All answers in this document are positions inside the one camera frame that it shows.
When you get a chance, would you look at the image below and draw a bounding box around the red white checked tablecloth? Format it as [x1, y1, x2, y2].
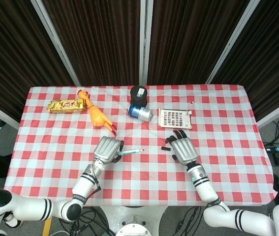
[3, 85, 278, 207]

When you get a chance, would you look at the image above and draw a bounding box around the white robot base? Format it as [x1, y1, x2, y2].
[99, 206, 170, 236]

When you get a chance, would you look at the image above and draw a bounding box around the black white sneaker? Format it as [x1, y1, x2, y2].
[3, 211, 23, 229]

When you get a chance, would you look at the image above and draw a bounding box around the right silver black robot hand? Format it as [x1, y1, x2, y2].
[165, 129, 199, 167]

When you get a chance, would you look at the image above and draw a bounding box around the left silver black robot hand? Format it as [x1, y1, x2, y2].
[93, 136, 125, 165]

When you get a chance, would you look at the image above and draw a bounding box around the blue silver drink can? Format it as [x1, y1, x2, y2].
[128, 104, 153, 122]

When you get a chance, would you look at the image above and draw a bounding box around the black cylindrical container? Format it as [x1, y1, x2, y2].
[130, 85, 148, 108]

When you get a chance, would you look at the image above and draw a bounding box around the flat box with picture grid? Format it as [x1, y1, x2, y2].
[157, 108, 194, 129]

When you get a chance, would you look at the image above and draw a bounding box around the gold snack package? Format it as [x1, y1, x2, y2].
[46, 98, 87, 114]

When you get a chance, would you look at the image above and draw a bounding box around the dark brown ribbed partition panel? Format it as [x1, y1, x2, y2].
[211, 0, 279, 121]
[147, 0, 251, 86]
[42, 0, 143, 87]
[0, 0, 75, 121]

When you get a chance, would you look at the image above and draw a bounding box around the yellow rubber chicken toy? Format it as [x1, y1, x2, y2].
[77, 88, 118, 136]

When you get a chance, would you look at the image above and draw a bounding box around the green white marker pen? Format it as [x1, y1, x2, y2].
[116, 148, 145, 156]

